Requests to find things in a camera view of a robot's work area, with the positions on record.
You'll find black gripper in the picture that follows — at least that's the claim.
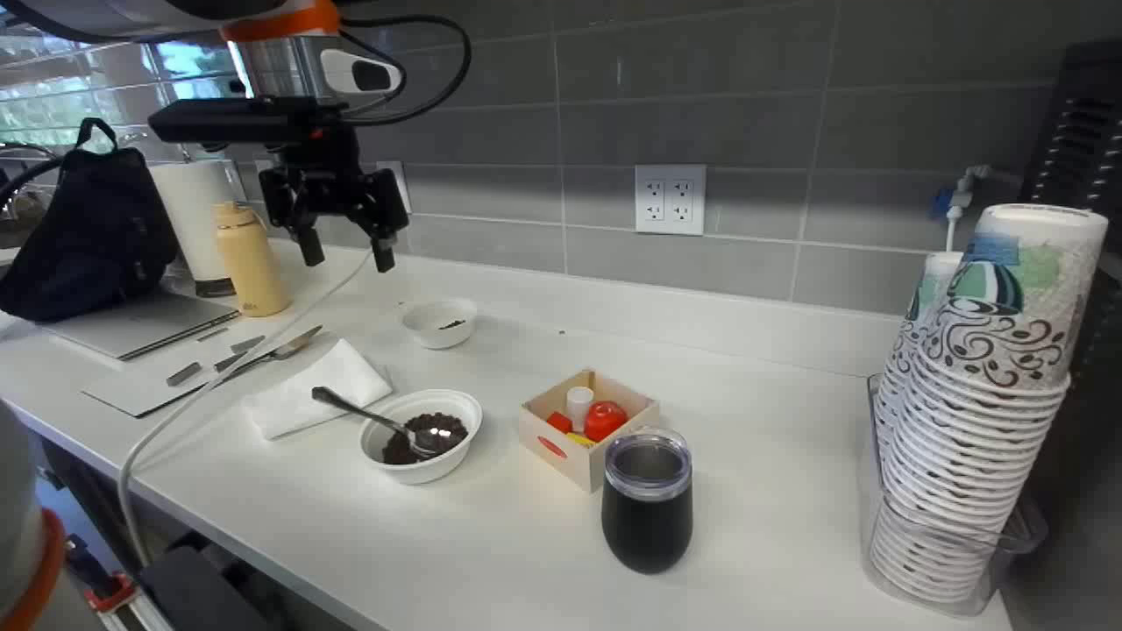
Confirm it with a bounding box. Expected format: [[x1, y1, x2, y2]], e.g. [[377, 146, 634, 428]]
[[259, 125, 412, 274]]

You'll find tall patterned paper cup stack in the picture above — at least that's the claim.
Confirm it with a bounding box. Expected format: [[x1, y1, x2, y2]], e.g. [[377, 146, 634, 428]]
[[865, 205, 1108, 615]]

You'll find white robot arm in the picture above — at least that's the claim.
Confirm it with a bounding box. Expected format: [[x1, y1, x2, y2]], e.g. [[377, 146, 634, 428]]
[[0, 0, 407, 274]]

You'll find beige squeeze bottle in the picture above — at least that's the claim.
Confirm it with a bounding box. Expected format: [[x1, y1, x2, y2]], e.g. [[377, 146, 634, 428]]
[[216, 205, 293, 319]]

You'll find metal knife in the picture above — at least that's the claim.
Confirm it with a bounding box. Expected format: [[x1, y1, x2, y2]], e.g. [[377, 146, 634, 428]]
[[140, 325, 324, 417]]

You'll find small white bowl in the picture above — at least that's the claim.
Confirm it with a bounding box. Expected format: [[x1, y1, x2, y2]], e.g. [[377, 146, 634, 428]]
[[401, 297, 476, 352]]

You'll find white paper napkin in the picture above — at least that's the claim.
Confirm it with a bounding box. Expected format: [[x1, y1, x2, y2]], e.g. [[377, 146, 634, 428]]
[[238, 340, 394, 442]]

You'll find metal spoon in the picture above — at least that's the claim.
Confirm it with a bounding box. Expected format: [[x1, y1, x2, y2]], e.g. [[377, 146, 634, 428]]
[[314, 386, 455, 455]]

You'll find white bowl with dark food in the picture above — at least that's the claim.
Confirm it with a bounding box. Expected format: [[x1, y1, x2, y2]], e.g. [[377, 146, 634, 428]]
[[360, 389, 486, 489]]

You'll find white cutting mat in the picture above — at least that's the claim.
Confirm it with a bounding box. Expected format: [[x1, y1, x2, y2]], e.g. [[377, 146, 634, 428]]
[[51, 290, 279, 417]]

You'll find black bag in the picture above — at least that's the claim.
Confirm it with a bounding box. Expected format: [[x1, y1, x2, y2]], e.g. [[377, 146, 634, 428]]
[[0, 115, 179, 324]]

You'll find white toy bottle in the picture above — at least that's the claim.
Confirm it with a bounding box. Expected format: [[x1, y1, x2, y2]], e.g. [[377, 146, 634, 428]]
[[566, 386, 595, 434]]

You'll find small wooden box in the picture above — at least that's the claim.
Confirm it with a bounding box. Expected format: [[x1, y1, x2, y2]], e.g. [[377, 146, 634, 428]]
[[515, 367, 659, 491]]

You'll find red toy tomato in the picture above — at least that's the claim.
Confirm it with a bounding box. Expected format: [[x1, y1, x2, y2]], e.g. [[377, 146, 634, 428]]
[[586, 401, 629, 442]]

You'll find black stemless tumbler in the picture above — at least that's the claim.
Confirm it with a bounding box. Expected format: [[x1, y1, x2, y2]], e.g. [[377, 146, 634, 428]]
[[599, 428, 694, 575]]

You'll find blue white dish brush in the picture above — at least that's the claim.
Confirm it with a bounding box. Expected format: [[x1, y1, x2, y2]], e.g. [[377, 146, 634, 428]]
[[930, 166, 992, 248]]

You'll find white cable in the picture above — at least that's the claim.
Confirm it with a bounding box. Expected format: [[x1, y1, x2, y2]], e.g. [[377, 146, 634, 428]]
[[114, 248, 379, 572]]

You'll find white wall outlet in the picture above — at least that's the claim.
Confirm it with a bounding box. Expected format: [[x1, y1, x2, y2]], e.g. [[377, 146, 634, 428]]
[[634, 166, 706, 234]]

